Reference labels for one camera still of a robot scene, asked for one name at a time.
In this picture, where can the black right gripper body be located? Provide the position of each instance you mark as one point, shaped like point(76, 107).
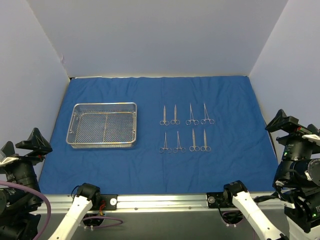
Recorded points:
point(285, 124)

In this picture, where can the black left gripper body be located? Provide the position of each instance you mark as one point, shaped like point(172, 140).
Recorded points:
point(31, 148)

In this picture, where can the steel wire mesh basket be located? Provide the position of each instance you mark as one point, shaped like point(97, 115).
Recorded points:
point(103, 125)

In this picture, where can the steel clamp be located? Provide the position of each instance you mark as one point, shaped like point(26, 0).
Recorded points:
point(206, 117)

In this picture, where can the blue surgical wrap cloth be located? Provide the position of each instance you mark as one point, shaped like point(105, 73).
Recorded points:
point(240, 145)

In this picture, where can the short steel scissors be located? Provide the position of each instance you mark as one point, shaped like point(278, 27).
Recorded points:
point(194, 147)

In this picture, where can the steel forceps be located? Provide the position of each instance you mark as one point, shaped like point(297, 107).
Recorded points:
point(191, 119)

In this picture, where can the small steel hemostat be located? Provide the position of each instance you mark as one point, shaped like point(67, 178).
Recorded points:
point(165, 148)

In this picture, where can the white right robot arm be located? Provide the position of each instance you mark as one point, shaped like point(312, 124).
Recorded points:
point(296, 184)

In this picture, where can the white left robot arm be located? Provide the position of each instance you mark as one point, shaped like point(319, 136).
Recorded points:
point(20, 194)

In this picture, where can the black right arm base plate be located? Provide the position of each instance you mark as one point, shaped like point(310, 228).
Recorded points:
point(217, 200)

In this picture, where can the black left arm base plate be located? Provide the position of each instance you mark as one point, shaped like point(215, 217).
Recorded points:
point(109, 201)

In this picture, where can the aluminium front rail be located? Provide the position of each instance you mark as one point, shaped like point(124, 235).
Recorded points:
point(60, 203)

